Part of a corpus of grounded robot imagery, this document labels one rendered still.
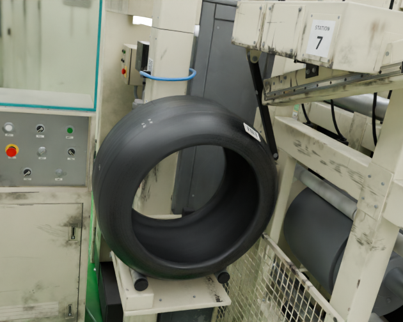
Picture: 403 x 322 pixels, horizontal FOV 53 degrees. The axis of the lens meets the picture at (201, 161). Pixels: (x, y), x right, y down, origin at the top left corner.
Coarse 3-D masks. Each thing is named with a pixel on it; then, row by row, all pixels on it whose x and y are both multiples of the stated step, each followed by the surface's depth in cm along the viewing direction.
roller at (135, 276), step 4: (132, 272) 129; (136, 272) 128; (132, 276) 128; (136, 276) 127; (140, 276) 126; (144, 276) 127; (132, 280) 127; (136, 280) 125; (140, 280) 125; (144, 280) 125; (136, 284) 125; (140, 284) 125; (144, 284) 125; (136, 288) 125; (140, 288) 126; (144, 288) 126
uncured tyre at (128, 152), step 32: (192, 96) 128; (128, 128) 115; (160, 128) 109; (192, 128) 109; (224, 128) 112; (96, 160) 125; (128, 160) 108; (160, 160) 109; (256, 160) 119; (96, 192) 115; (128, 192) 109; (224, 192) 152; (256, 192) 142; (128, 224) 113; (160, 224) 149; (192, 224) 153; (224, 224) 151; (256, 224) 127; (128, 256) 117; (160, 256) 140; (192, 256) 142; (224, 256) 127
